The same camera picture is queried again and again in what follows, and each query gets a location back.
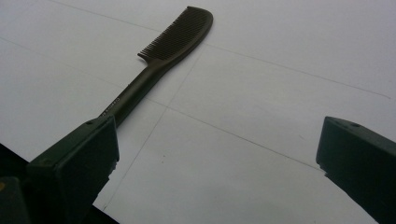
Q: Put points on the black plastic comb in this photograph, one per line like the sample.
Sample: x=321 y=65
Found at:
x=162 y=59

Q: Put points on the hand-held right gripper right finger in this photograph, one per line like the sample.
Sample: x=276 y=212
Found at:
x=361 y=158

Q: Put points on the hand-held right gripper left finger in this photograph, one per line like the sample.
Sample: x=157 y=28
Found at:
x=73 y=168

